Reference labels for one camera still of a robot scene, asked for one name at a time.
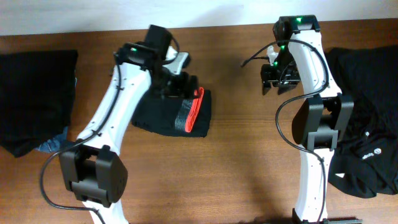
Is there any black leggings red waistband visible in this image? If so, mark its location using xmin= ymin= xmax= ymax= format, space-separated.
xmin=131 ymin=87 xmax=211 ymax=138

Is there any black clothes pile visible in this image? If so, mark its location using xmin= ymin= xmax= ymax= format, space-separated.
xmin=326 ymin=45 xmax=397 ymax=198

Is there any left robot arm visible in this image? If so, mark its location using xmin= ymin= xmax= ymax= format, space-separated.
xmin=59 ymin=25 xmax=199 ymax=223

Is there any folded black clothes stack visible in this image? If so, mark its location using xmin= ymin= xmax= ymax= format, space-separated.
xmin=1 ymin=50 xmax=78 ymax=157

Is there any right black cable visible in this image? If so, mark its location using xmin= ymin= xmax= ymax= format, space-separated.
xmin=240 ymin=39 xmax=330 ymax=224

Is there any black cable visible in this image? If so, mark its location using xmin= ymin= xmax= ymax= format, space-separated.
xmin=240 ymin=39 xmax=330 ymax=224
xmin=39 ymin=27 xmax=181 ymax=224

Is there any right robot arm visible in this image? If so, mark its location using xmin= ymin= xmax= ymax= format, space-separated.
xmin=261 ymin=15 xmax=362 ymax=223

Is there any left black cable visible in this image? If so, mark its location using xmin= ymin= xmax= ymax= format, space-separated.
xmin=39 ymin=27 xmax=181 ymax=224

